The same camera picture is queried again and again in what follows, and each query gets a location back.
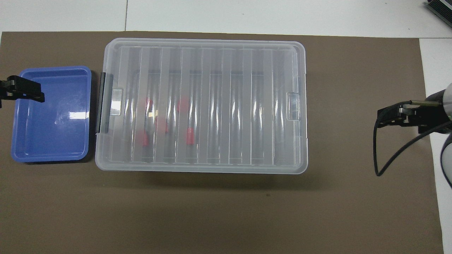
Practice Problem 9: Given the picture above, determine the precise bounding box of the black box latch handle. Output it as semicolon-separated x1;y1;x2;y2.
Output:
95;72;114;134

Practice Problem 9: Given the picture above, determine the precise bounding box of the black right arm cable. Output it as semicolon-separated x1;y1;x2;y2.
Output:
374;100;452;177

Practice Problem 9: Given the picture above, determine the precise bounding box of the clear ribbed plastic lid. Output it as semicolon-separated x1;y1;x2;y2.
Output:
95;38;309;174

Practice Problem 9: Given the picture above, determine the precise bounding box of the brown table mat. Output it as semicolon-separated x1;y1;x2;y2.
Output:
0;31;445;254

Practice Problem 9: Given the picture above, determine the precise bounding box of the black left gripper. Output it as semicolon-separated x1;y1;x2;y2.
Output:
0;75;46;108

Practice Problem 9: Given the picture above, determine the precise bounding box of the blue plastic tray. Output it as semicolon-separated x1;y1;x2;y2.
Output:
11;66;93;163

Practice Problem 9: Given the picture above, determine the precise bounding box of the clear plastic storage box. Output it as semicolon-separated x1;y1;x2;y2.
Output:
95;38;308;174

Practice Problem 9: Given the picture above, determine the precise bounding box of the grey finned metal device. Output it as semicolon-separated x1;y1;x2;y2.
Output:
425;0;452;22

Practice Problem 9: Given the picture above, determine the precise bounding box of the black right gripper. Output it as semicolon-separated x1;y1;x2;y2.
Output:
377;90;452;134

